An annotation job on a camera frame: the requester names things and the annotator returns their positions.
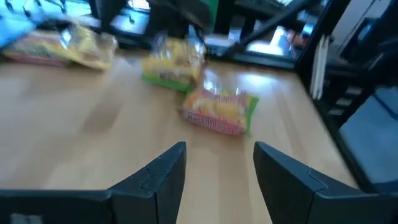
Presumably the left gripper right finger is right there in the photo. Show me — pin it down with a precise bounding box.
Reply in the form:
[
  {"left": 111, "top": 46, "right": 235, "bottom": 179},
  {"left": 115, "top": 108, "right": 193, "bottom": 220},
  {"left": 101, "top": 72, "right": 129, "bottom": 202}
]
[{"left": 253, "top": 141, "right": 398, "bottom": 224}]

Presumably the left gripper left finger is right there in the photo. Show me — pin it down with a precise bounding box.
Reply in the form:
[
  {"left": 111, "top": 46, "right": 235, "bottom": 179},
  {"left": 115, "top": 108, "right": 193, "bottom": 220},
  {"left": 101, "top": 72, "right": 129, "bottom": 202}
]
[{"left": 108, "top": 142, "right": 187, "bottom": 224}]

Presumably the chicken flavor noodle pack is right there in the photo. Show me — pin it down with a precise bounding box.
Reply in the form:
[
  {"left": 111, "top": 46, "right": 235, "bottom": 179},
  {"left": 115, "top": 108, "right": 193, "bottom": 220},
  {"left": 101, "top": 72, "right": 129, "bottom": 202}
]
[
  {"left": 146, "top": 30, "right": 206, "bottom": 82},
  {"left": 60, "top": 24, "right": 118, "bottom": 70}
]

